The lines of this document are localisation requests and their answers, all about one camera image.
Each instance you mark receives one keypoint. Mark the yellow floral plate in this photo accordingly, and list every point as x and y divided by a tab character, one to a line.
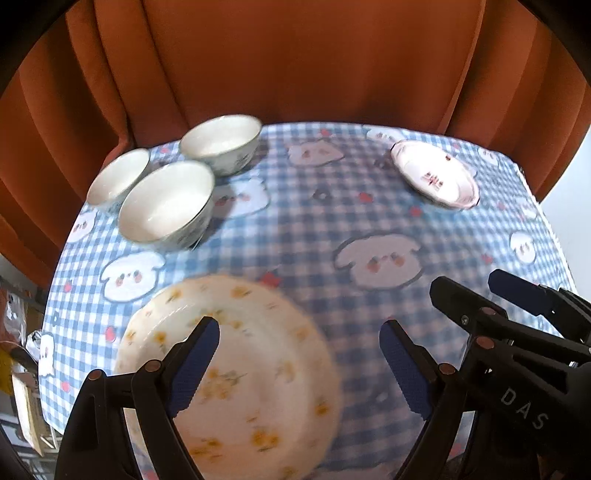
263	346

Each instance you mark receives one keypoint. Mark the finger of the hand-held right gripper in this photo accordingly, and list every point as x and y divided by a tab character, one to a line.
461	300
517	287

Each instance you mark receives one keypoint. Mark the blue checkered tablecloth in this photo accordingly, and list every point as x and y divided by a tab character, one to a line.
314	230

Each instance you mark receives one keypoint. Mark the white plate red print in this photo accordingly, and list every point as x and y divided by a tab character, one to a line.
429	173

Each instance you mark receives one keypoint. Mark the beige box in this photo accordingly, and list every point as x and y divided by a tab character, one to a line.
30	406

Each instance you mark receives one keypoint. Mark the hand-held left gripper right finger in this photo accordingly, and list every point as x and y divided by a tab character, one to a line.
404	369

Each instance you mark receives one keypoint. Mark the small white bowl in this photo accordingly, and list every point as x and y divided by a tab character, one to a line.
117	177

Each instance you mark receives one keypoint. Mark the orange curtain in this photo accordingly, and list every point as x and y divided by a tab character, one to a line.
295	60

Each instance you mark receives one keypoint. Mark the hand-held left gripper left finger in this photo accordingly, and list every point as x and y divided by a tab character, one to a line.
194	369

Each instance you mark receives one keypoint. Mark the white bowl blue pattern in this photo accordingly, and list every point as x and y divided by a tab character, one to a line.
217	138
161	207

